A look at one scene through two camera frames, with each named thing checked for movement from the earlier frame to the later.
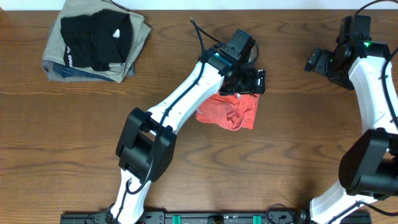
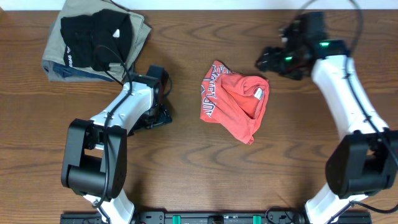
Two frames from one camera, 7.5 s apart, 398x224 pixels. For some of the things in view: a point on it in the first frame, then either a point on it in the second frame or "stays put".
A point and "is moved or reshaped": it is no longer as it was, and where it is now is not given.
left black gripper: (252, 81) → (158, 116)
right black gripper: (314, 62) → (273, 59)
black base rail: (291, 216) stays put
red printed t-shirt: (234, 111) is moved or reshaped
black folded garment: (97, 40) stays put
